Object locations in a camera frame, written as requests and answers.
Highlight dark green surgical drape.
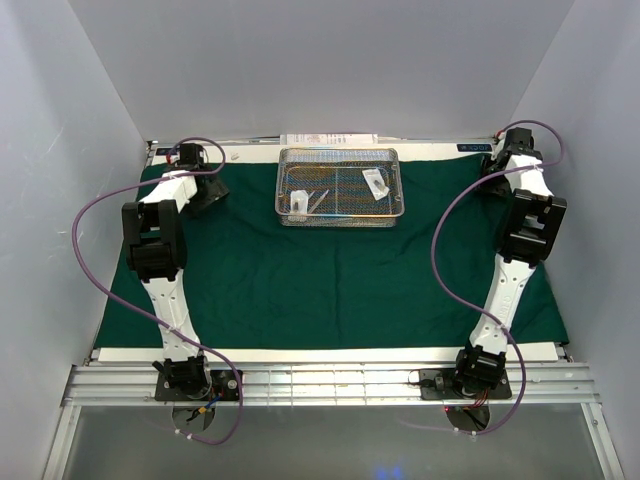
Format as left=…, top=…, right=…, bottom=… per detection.
left=94, top=153, right=569, bottom=351

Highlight metal wire mesh tray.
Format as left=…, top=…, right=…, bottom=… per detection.
left=275, top=147, right=405, bottom=228

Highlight clear pouch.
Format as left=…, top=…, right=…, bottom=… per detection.
left=362, top=168, right=390, bottom=201
left=289, top=190, right=309, bottom=216

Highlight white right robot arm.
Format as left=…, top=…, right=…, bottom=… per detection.
left=451, top=125, right=568, bottom=398

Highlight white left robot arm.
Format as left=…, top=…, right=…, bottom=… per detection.
left=121, top=137, right=229, bottom=400

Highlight silver surgical scissors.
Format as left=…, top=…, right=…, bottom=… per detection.
left=307, top=190, right=329, bottom=215

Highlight blue label right corner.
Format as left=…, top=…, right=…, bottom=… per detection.
left=456, top=143, right=493, bottom=152

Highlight blue label corner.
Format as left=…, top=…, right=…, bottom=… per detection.
left=155, top=147, right=176, bottom=156
left=456, top=143, right=493, bottom=152

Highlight blue label left corner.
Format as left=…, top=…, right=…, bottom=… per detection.
left=155, top=147, right=176, bottom=156

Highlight white paper sheet at back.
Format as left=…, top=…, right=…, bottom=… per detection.
left=280, top=133, right=378, bottom=146

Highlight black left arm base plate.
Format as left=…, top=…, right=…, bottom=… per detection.
left=154, top=369, right=240, bottom=403

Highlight aluminium front frame rail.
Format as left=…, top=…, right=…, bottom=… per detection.
left=62, top=363, right=600, bottom=407

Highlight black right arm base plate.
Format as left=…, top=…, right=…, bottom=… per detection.
left=408, top=368, right=512, bottom=401

